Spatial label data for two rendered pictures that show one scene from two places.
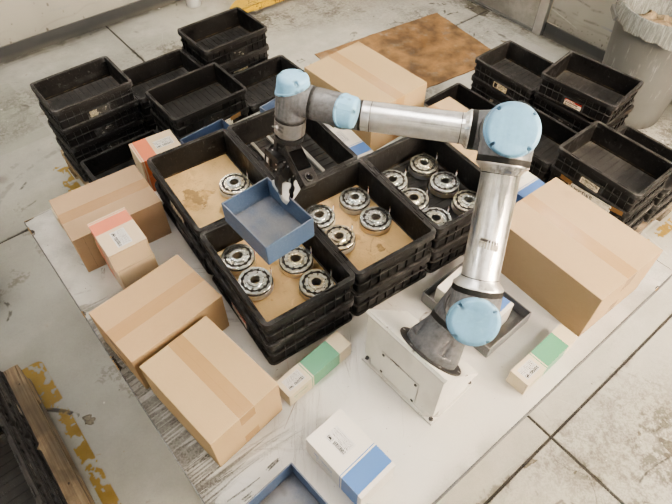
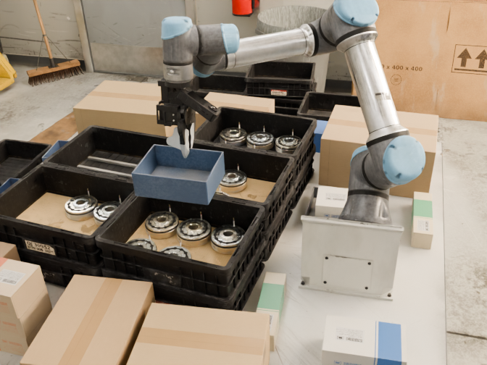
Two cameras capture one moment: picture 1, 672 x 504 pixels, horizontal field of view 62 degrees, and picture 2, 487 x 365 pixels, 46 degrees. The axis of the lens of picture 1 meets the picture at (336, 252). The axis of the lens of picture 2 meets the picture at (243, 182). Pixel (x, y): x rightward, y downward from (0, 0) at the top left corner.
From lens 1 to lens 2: 0.82 m
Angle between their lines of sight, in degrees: 30
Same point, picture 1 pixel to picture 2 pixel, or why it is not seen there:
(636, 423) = (471, 287)
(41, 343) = not seen: outside the picture
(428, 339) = (365, 209)
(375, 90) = (151, 102)
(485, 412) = (419, 272)
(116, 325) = (63, 355)
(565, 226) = not seen: hidden behind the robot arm
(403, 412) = (364, 304)
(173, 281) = (91, 294)
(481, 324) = (413, 155)
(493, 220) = (377, 77)
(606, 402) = not seen: hidden behind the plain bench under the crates
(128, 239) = (19, 274)
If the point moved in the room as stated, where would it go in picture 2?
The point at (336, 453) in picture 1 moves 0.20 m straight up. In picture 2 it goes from (356, 344) to (363, 283)
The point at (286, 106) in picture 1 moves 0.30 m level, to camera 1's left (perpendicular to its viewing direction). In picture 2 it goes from (180, 45) to (61, 74)
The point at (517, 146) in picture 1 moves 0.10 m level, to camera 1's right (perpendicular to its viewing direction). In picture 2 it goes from (369, 15) to (396, 8)
